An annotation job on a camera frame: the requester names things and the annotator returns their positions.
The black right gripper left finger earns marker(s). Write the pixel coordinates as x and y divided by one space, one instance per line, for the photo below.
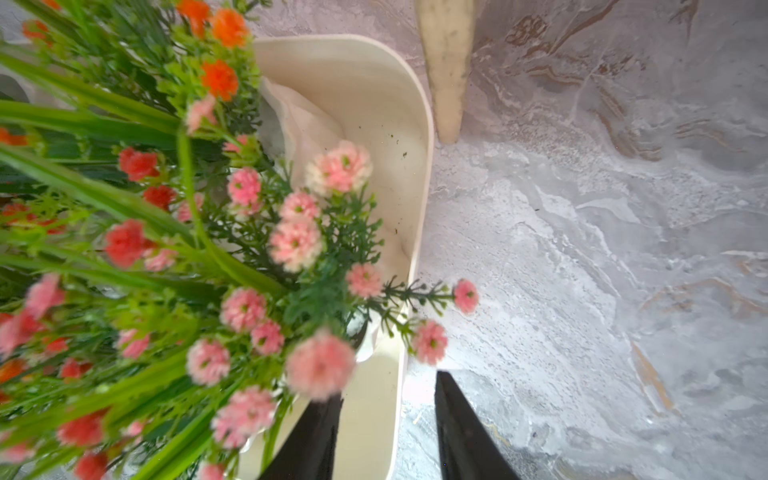
309 451

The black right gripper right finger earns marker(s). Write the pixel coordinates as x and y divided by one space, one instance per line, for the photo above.
466 450

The red flower front pot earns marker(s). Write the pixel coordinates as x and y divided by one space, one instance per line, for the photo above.
162 332

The orange flower pot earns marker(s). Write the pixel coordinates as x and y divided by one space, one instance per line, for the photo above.
134 71

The cream plastic storage box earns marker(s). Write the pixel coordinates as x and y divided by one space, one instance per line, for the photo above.
320 89

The wooden two-tier shelf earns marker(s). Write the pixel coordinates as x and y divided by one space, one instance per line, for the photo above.
447 29

